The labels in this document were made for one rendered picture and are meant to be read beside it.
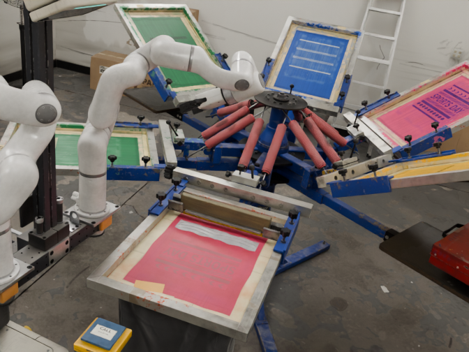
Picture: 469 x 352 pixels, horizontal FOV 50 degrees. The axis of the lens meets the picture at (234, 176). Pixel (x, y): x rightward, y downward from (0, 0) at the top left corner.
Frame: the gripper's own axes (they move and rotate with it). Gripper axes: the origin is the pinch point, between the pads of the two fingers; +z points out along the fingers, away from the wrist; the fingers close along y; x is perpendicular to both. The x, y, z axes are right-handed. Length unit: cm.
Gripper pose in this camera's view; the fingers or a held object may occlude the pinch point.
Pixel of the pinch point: (188, 109)
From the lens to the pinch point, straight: 180.9
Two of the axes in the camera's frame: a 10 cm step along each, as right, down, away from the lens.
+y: -3.7, 0.8, -9.3
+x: 2.9, 9.6, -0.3
